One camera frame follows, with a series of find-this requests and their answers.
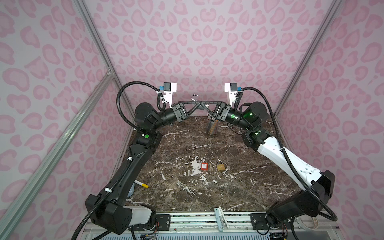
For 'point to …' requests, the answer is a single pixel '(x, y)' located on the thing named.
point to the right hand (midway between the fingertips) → (202, 106)
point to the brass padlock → (220, 166)
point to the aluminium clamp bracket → (221, 219)
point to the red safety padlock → (204, 166)
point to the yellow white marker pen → (141, 184)
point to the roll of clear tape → (315, 225)
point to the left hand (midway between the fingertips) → (200, 103)
